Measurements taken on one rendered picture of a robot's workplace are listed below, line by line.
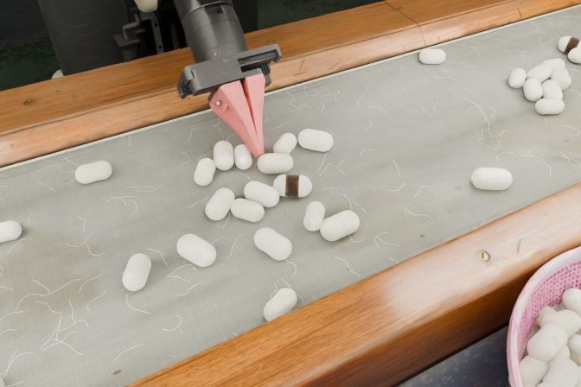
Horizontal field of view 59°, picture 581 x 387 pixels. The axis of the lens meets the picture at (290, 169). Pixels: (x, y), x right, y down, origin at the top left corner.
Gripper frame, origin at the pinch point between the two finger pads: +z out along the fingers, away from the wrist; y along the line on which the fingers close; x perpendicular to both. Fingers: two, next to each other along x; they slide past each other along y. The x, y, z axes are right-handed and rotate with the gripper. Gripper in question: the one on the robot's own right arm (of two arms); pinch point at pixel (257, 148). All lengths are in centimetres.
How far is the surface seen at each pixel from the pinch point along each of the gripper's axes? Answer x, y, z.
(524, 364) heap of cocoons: -17.2, 8.2, 23.8
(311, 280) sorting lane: -8.8, -2.4, 13.1
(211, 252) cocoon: -6.6, -9.1, 7.9
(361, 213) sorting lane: -6.0, 5.6, 9.8
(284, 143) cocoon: -0.2, 2.8, 0.5
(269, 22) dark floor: 166, 80, -74
